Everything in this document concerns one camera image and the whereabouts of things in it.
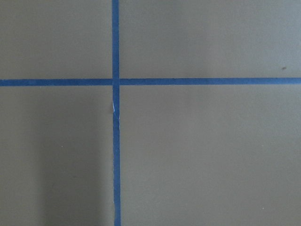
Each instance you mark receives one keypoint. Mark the brown paper table cover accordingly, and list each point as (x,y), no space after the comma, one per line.
(191,155)

